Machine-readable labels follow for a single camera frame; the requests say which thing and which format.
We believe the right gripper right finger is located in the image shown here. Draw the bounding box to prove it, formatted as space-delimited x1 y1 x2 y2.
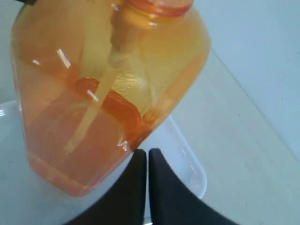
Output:
148 149 236 225

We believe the orange dish soap bottle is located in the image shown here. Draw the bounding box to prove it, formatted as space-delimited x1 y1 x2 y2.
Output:
11 0 211 197

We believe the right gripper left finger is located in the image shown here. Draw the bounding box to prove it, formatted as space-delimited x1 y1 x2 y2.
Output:
67 149 147 225

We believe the white rectangular plastic tray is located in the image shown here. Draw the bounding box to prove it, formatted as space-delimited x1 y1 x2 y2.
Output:
0 101 207 225

